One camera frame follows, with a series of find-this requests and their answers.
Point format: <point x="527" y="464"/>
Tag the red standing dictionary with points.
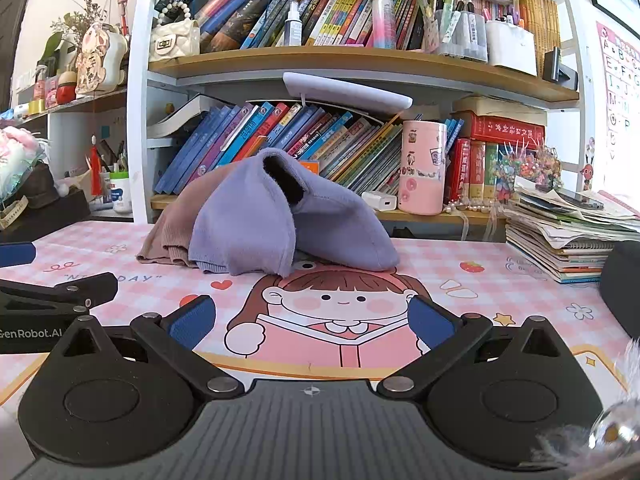
<point x="478" y="170"/>
<point x="457" y="170"/>

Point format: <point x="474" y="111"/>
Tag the black mesh chair back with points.
<point x="622" y="280"/>

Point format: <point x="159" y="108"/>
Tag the fluffy crystal ball charm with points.
<point x="612" y="427"/>

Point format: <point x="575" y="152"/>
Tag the clear marker holder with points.
<point x="465" y="35"/>

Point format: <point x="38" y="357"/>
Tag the row of leaning picture books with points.
<point x="225" y="135"/>

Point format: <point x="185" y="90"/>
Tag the row of colourful paperback books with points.
<point x="330" y="10"/>

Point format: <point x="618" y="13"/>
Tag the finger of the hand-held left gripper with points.
<point x="15" y="254"/>
<point x="60" y="296"/>

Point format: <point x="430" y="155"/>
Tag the orange toothpaste box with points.
<point x="310" y="168"/>

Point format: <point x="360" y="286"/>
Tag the old beige book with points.
<point x="500" y="106"/>

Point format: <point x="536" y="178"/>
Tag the pink sticker tumbler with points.
<point x="422" y="170"/>

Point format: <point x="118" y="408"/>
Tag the cartoon wooden plaque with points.
<point x="97" y="60"/>

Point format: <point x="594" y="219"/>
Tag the white side shelf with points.
<point x="65" y="130"/>

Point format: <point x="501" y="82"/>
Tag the red wooden doll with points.
<point x="66" y="91"/>

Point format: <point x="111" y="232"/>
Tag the pink gradient bottle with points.
<point x="384" y="20"/>

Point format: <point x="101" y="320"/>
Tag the thick red dictionary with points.
<point x="505" y="131"/>

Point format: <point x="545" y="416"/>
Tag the dried flower bunch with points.
<point x="82" y="15"/>

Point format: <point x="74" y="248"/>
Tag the pink-brown sweater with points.
<point x="170" y="230"/>

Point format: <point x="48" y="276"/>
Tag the black box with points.
<point x="45" y="222"/>

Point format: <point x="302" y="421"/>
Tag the white storage box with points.
<point x="510" y="50"/>

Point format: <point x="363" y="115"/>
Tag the cartoon deer wall sticker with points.
<point x="588" y="165"/>

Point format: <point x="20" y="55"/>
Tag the white lotion bottle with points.
<point x="120" y="195"/>

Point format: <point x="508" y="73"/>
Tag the purple sweater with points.
<point x="240" y="220"/>

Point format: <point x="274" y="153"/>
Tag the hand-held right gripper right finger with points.
<point x="431" y="322"/>

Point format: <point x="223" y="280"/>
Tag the white spray bottle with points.
<point x="294" y="27"/>

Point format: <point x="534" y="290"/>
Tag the row of yellow books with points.
<point x="540" y="30"/>

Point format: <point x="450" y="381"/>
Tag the white quilted handbag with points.
<point x="175" y="40"/>

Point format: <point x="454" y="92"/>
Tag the stack of books and papers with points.
<point x="550" y="255"/>

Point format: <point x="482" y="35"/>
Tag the white wooden bookshelf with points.
<point x="300" y="60"/>

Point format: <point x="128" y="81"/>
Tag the white charger plug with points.
<point x="380" y="201"/>

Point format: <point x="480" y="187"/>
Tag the red tassel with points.
<point x="95" y="170"/>

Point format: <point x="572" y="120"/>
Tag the white desk lamp bar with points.
<point x="345" y="91"/>

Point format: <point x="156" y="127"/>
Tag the colourful bead ornament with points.
<point x="530" y="167"/>

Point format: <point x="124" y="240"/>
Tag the dark smartphone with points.
<point x="580" y="201"/>

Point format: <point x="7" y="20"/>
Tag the black desk device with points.
<point x="555" y="65"/>

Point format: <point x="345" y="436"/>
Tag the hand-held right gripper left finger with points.
<point x="192" y="322"/>

